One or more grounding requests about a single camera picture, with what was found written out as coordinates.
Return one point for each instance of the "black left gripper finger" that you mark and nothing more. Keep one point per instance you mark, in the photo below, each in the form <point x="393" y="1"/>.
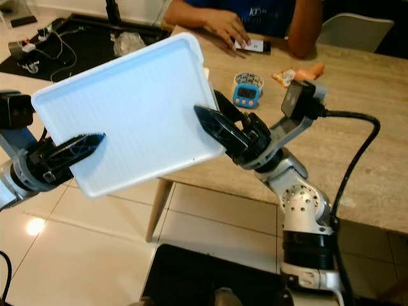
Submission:
<point x="81" y="148"/>

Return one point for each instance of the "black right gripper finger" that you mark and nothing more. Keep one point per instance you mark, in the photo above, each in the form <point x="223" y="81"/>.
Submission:
<point x="220" y="132"/>

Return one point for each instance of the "clear storage container white lid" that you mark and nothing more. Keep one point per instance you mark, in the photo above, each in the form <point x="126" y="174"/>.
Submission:
<point x="134" y="115"/>

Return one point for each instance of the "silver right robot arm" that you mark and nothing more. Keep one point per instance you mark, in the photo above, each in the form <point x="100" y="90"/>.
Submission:
<point x="299" y="210"/>

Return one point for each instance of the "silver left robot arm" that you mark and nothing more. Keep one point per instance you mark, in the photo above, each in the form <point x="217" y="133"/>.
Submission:
<point x="9" y="194"/>

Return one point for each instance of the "seated person right forearm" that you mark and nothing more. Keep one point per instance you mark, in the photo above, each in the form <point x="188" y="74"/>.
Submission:
<point x="185" y="11"/>

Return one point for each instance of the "seated person left forearm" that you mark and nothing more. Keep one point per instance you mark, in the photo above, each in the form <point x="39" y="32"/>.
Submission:
<point x="305" y="32"/>

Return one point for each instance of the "seated person right hand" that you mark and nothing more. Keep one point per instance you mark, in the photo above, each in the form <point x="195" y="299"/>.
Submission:
<point x="223" y="25"/>

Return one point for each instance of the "blue kitchen timer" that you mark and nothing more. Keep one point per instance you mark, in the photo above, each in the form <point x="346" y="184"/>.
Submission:
<point x="247" y="94"/>

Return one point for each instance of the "orange white snack packet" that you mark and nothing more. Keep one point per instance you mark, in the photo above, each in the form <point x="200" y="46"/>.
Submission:
<point x="284" y="78"/>

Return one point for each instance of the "crumpled clear plastic bag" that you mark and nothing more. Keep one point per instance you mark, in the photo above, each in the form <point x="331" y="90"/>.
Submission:
<point x="129" y="43"/>

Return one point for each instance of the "seated person blue shirt torso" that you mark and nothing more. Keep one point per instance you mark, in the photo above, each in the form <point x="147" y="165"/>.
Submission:
<point x="255" y="16"/>

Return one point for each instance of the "light wooden table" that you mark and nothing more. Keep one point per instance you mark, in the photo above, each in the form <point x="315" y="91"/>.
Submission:
<point x="376" y="159"/>

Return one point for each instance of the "black stand pole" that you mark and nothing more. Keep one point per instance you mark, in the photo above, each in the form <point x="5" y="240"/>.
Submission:
<point x="113" y="11"/>

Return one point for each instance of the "black flat remote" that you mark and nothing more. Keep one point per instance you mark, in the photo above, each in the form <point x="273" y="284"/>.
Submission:
<point x="23" y="20"/>

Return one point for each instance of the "grey robot right leg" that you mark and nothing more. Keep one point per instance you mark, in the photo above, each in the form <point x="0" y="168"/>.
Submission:
<point x="228" y="298"/>

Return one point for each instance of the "light grey right wrist camera mount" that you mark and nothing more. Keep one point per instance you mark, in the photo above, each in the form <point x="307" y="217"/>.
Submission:
<point x="303" y="102"/>

